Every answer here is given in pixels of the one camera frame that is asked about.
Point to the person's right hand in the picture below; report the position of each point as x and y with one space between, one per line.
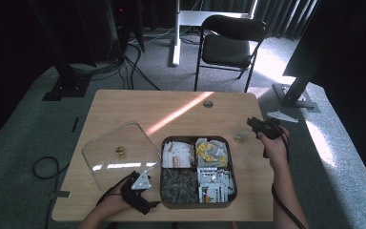
276 151

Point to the pile of white colour-print packets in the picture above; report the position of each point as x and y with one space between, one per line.
215 184

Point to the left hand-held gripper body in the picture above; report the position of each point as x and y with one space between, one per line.
136 194

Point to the pile of white brown-label packets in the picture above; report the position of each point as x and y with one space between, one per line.
178 155

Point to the pile of dark grey tea bags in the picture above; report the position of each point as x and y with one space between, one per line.
179 186

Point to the person's left hand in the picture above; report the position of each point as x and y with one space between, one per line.
114 203

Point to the black folding chair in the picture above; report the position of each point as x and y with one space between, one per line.
225 47

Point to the black metal stand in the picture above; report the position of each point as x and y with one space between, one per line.
298 92
65 73

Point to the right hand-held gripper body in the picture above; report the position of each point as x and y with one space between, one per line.
271 129

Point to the black tape strip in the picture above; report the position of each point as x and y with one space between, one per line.
75 124

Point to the white desk frame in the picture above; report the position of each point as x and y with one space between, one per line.
184 19

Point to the transparent square lid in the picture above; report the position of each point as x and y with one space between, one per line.
124 156

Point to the pile of yellow-tag tea bags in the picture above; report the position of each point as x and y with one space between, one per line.
212 153

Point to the grey tape strip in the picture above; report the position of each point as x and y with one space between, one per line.
59 194

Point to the grey curtain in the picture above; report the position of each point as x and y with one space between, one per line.
282 16

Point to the brown compartment tea box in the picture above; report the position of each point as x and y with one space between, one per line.
197 205

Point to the small clear tea bag packet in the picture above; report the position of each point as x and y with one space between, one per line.
240 136

